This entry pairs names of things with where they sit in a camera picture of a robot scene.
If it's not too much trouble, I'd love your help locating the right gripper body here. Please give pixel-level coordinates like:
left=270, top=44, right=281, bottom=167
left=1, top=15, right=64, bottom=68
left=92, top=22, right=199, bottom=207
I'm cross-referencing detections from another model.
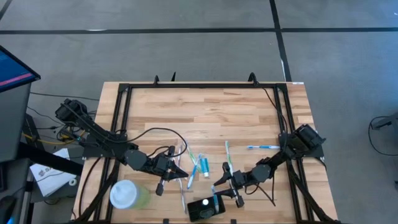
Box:
left=221, top=161, right=255, bottom=209

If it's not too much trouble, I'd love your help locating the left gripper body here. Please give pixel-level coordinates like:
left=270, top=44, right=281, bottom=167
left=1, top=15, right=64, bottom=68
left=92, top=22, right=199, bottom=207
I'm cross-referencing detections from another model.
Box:
left=149, top=145, right=177, bottom=197

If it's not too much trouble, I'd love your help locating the green toothbrush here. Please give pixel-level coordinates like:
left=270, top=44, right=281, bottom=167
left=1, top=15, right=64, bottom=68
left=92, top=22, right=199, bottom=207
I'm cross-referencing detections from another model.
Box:
left=185, top=145, right=200, bottom=170
left=224, top=140, right=234, bottom=175

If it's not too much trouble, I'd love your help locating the teal toothpaste tube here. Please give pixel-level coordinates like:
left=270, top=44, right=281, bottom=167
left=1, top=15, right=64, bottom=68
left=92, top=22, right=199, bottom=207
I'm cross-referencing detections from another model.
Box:
left=200, top=156, right=211, bottom=179

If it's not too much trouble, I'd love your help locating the green wipes canister white lid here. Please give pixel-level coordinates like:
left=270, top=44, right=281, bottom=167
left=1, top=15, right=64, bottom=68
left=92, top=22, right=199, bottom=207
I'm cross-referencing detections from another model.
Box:
left=109, top=179, right=151, bottom=210

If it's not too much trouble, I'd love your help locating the white box on floor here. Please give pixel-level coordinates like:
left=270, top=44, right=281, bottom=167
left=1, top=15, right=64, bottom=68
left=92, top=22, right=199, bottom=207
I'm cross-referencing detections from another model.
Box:
left=29, top=147, right=78, bottom=198

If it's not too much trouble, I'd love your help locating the black stand bar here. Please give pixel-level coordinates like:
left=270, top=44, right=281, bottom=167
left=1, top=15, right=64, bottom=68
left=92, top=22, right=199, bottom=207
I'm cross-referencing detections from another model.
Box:
left=17, top=141, right=84, bottom=177

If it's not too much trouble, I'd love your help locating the grey cabinet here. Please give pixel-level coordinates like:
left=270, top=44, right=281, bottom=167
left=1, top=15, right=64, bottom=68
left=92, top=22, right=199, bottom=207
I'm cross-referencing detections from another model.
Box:
left=0, top=82, right=32, bottom=163

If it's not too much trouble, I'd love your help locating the grey stand foot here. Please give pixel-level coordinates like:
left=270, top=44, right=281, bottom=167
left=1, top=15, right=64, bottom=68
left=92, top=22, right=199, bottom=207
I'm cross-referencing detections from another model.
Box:
left=371, top=111, right=398, bottom=130

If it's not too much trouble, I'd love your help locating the monitor with blue screen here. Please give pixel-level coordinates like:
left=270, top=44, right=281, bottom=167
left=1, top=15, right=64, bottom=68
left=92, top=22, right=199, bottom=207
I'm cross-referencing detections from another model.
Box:
left=0, top=45, right=42, bottom=93

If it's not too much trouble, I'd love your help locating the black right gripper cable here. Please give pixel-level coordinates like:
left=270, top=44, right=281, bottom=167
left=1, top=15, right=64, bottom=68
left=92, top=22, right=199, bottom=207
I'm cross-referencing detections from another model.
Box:
left=245, top=174, right=278, bottom=207

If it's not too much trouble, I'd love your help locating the black wire caddy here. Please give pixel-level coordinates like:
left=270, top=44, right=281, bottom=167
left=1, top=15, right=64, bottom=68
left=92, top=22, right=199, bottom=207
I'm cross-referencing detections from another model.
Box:
left=187, top=195, right=227, bottom=223

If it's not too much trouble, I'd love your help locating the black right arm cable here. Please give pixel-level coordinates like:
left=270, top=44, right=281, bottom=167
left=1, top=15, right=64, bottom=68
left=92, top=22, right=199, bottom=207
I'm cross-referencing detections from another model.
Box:
left=254, top=80, right=290, bottom=141

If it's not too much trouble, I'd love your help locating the black cable bundle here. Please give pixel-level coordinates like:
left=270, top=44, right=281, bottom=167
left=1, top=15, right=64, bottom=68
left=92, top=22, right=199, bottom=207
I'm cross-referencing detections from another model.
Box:
left=55, top=124, right=98, bottom=141

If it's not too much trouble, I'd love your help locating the thin black floor cable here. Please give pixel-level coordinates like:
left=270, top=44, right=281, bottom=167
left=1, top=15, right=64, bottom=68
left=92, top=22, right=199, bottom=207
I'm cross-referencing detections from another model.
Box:
left=29, top=91, right=100, bottom=102

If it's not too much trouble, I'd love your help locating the yellow cable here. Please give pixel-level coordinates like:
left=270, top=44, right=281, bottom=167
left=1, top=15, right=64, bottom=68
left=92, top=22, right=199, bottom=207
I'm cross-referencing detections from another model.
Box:
left=22, top=129, right=85, bottom=146

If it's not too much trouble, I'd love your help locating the black looped floor cable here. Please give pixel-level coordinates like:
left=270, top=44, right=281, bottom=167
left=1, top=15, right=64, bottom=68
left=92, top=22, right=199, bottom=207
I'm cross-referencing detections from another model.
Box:
left=368, top=115, right=398, bottom=157

